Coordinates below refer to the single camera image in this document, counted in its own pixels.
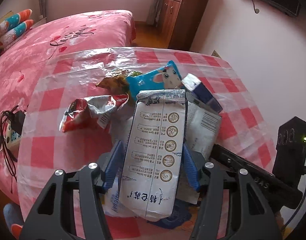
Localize white milk carton package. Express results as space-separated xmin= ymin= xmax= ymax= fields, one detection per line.
xmin=119 ymin=89 xmax=187 ymax=222

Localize white blue Magicday pouch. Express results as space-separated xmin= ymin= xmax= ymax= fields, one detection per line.
xmin=102 ymin=176 xmax=136 ymax=218

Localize yellow brown snack wrapper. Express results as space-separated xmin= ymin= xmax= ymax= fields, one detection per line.
xmin=96 ymin=69 xmax=129 ymax=95

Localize orange plastic chair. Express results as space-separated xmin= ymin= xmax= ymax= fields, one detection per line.
xmin=11 ymin=224 xmax=23 ymax=240

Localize beige power strip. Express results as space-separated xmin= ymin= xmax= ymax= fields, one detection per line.
xmin=5 ymin=121 xmax=21 ymax=151

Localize black power adapter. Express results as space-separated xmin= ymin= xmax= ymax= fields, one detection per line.
xmin=11 ymin=110 xmax=26 ymax=135

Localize red silver snack wrapper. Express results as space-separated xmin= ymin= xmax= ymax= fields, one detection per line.
xmin=59 ymin=94 xmax=129 ymax=133

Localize blue white small box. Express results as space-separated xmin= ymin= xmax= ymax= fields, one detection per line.
xmin=181 ymin=73 xmax=223 ymax=114

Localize pink checkered tablecloth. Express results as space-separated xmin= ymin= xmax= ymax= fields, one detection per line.
xmin=17 ymin=47 xmax=277 ymax=240

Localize pink bed with bedspread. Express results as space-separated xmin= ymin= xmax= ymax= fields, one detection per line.
xmin=0 ymin=10 xmax=135 ymax=213

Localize blue cartoon snack bag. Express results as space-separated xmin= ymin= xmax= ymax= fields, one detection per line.
xmin=126 ymin=61 xmax=183 ymax=101

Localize rolled colourful quilts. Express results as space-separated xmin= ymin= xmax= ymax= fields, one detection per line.
xmin=0 ymin=9 xmax=34 ymax=49

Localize brown wooden dresser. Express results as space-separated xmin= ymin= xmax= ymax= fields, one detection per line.
xmin=157 ymin=0 xmax=209 ymax=51

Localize black cables on bed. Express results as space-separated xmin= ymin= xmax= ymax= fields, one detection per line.
xmin=0 ymin=104 xmax=22 ymax=194

